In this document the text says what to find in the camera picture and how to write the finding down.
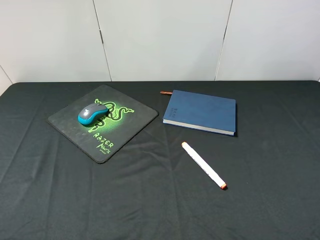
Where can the brown notebook bookmark ribbon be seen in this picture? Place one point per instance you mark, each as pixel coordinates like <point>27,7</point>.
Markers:
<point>166,93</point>

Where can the black tablecloth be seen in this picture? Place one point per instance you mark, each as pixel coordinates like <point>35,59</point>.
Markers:
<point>152,189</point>

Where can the blue hardcover notebook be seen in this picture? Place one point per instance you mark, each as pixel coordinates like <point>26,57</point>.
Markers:
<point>201,112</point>

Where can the blue and grey computer mouse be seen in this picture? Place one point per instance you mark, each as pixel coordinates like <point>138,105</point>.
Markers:
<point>91,113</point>

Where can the white marker pen orange caps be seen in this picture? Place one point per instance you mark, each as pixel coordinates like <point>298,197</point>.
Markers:
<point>204,165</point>

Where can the black Razer mouse pad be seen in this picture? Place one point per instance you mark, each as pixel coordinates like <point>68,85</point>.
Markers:
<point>100,140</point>

